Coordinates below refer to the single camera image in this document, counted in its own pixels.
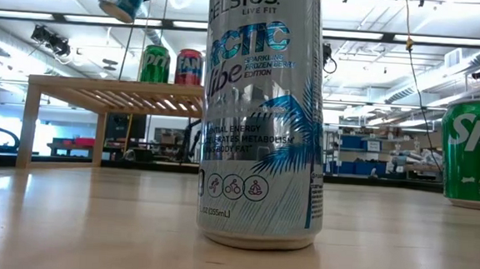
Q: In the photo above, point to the shelving with blue bins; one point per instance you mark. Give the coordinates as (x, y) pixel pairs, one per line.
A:
(359, 167)

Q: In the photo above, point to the silver ventilation duct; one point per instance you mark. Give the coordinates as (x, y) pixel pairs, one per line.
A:
(435, 86)

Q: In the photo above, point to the orange Fanta can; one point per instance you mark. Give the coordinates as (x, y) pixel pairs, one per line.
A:
(188, 66)

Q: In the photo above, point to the black monitor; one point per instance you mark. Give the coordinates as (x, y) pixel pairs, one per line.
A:
(123, 127)

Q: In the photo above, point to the bench with red top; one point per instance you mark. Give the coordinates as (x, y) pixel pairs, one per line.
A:
(83, 142)

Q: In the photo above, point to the wooden slatted shelf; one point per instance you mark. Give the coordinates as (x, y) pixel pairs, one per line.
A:
(113, 86)

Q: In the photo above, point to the tall silver Celsius can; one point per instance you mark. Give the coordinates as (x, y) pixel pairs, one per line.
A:
(261, 131)

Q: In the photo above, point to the black background robot arm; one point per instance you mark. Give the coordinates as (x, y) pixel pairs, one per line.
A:
(189, 140)

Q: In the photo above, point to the black ceiling camera rig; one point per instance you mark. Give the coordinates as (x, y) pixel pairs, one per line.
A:
(51, 41)

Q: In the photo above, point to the black aluminium table frame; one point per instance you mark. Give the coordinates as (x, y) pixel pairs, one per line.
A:
(387, 184)

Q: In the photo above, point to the green Sprite can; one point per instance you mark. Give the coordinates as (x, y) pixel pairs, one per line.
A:
(476, 157)
(155, 64)

